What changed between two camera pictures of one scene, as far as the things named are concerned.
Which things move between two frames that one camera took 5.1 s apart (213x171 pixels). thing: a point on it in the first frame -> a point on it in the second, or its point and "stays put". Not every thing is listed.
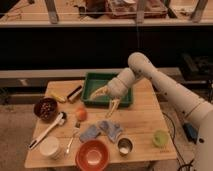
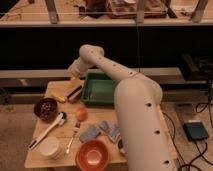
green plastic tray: (94, 81) stays put
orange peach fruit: (82, 114) stays put
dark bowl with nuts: (45, 108) stays put
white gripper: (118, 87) -> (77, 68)
